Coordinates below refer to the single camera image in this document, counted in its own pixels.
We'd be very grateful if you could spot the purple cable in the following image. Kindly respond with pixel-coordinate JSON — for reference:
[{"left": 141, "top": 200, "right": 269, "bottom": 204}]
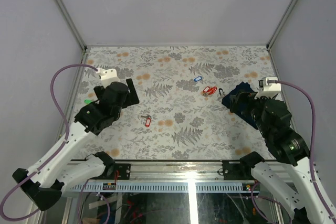
[
  {"left": 0, "top": 63, "right": 100, "bottom": 221},
  {"left": 250, "top": 80, "right": 336, "bottom": 224}
]

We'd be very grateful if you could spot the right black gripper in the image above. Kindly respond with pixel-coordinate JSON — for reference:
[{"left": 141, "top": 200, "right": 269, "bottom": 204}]
[{"left": 229, "top": 88, "right": 272, "bottom": 137}]

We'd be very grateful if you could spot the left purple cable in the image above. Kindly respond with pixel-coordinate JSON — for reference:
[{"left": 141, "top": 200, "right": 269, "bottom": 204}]
[{"left": 0, "top": 63, "right": 100, "bottom": 221}]

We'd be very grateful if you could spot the grey slotted cable duct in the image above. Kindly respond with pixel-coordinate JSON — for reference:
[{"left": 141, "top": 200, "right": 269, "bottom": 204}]
[{"left": 70, "top": 182, "right": 252, "bottom": 193}]

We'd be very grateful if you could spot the dark blue cloth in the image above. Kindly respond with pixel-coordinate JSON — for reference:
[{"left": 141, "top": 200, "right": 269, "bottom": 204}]
[{"left": 221, "top": 82, "right": 258, "bottom": 130}]

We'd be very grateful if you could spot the aluminium front rail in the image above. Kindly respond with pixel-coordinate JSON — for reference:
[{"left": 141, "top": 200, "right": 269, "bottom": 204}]
[{"left": 93, "top": 161, "right": 248, "bottom": 183}]

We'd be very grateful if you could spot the red key tag with key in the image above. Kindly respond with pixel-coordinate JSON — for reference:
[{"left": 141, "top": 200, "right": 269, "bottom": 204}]
[{"left": 141, "top": 115, "right": 152, "bottom": 127}]

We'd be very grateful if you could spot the blue key tag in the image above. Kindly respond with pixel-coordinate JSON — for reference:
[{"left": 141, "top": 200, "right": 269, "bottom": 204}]
[{"left": 194, "top": 76, "right": 202, "bottom": 82}]

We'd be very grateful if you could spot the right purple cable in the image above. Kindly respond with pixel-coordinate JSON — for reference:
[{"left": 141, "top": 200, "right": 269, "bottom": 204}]
[{"left": 250, "top": 80, "right": 336, "bottom": 224}]

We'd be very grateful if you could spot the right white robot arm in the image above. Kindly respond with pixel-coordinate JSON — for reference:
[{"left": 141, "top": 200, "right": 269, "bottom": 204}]
[{"left": 229, "top": 90, "right": 335, "bottom": 223}]

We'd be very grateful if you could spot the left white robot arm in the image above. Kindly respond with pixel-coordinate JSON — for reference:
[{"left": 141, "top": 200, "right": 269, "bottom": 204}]
[{"left": 12, "top": 79, "right": 140, "bottom": 211}]

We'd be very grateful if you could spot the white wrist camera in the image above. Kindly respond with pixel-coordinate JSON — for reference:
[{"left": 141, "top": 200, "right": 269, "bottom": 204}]
[
  {"left": 96, "top": 68, "right": 120, "bottom": 83},
  {"left": 255, "top": 77, "right": 281, "bottom": 99}
]

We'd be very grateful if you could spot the red key tags bunch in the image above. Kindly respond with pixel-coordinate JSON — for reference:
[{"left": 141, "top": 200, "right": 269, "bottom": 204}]
[{"left": 202, "top": 86, "right": 217, "bottom": 97}]

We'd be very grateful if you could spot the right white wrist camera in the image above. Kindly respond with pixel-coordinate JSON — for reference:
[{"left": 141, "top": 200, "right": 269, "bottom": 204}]
[{"left": 255, "top": 77, "right": 281, "bottom": 99}]

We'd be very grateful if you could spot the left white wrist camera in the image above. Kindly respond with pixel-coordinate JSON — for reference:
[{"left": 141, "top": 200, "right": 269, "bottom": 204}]
[{"left": 96, "top": 68, "right": 120, "bottom": 83}]

